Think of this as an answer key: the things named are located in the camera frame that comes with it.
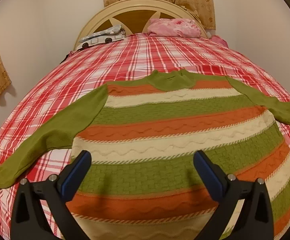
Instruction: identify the pink folded blanket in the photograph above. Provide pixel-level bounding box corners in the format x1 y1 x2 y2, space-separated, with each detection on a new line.
147 18 201 38

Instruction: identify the cream wooden headboard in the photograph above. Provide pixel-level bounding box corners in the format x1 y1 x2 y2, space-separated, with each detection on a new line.
74 0 207 48

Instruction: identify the grey white patterned pillow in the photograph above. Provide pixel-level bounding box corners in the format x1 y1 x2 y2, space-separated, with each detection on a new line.
75 24 125 50

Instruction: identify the green orange cream striped sweater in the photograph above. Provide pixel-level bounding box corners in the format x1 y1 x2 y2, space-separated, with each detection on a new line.
0 69 290 239

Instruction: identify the red white plaid bed sheet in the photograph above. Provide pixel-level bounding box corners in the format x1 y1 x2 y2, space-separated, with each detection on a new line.
0 34 290 239

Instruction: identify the pink cloth at bedside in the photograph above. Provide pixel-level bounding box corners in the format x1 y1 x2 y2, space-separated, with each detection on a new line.
210 35 228 48

